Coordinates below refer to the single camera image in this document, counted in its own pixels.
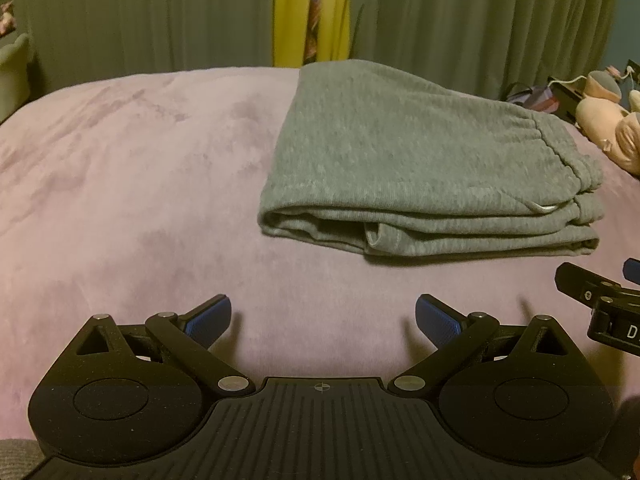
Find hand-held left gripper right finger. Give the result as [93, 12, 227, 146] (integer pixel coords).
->
[390, 294, 572, 396]

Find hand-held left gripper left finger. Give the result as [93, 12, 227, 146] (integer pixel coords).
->
[72, 294, 257, 396]

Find grey pants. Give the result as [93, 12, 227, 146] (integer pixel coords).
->
[257, 59, 605, 260]

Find pink blanket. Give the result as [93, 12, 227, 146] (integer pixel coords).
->
[0, 64, 640, 443]

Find pink plush toy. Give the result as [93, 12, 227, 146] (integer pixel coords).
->
[574, 70, 640, 177]

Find black stand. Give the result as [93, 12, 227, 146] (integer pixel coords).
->
[547, 77, 587, 122]

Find grey cloth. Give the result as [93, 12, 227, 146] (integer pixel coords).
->
[0, 437, 47, 480]

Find green curtain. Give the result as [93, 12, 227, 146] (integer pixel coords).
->
[0, 0, 277, 96]
[347, 0, 623, 101]

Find yellow curtain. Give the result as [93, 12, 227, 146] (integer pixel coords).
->
[272, 0, 353, 67]

